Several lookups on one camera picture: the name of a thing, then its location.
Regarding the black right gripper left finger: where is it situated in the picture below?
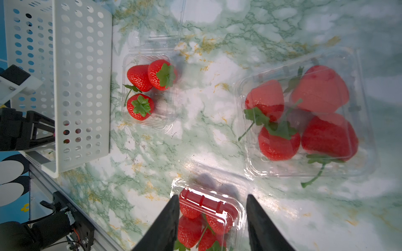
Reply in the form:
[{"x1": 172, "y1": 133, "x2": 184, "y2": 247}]
[{"x1": 133, "y1": 195, "x2": 180, "y2": 251}]

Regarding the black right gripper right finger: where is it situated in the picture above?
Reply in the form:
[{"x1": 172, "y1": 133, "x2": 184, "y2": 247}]
[{"x1": 246, "y1": 194, "x2": 295, "y2": 251}]

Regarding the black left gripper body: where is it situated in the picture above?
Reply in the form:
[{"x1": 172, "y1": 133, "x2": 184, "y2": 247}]
[{"x1": 1, "y1": 108, "x2": 30, "y2": 151}]

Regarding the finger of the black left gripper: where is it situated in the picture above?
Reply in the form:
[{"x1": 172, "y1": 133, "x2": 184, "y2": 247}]
[
  {"x1": 23, "y1": 134, "x2": 55, "y2": 150},
  {"x1": 26, "y1": 110, "x2": 55, "y2": 133}
]

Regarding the white perforated plastic basket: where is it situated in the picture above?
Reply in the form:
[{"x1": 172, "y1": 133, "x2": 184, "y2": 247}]
[{"x1": 4, "y1": 1, "x2": 112, "y2": 178}]

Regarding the red strawberry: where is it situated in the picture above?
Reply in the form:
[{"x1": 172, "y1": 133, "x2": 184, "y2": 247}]
[
  {"x1": 238, "y1": 80, "x2": 284, "y2": 141},
  {"x1": 148, "y1": 59, "x2": 178, "y2": 91},
  {"x1": 174, "y1": 216, "x2": 203, "y2": 251},
  {"x1": 179, "y1": 189, "x2": 202, "y2": 219},
  {"x1": 124, "y1": 64, "x2": 153, "y2": 105},
  {"x1": 206, "y1": 210, "x2": 238, "y2": 235},
  {"x1": 284, "y1": 65, "x2": 350, "y2": 113},
  {"x1": 126, "y1": 94, "x2": 155, "y2": 121},
  {"x1": 301, "y1": 114, "x2": 359, "y2": 188},
  {"x1": 258, "y1": 121, "x2": 301, "y2": 161}
]

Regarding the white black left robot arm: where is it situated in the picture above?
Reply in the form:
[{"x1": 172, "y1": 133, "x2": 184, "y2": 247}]
[{"x1": 1, "y1": 107, "x2": 76, "y2": 251}]

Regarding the aluminium front rail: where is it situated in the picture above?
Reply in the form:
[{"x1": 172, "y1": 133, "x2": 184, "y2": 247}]
[{"x1": 20, "y1": 151, "x2": 122, "y2": 251}]

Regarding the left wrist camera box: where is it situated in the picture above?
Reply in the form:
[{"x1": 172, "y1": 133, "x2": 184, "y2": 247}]
[{"x1": 1, "y1": 65, "x2": 44, "y2": 105}]

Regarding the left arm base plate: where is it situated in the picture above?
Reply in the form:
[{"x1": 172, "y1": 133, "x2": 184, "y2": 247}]
[{"x1": 53, "y1": 191, "x2": 95, "y2": 251}]

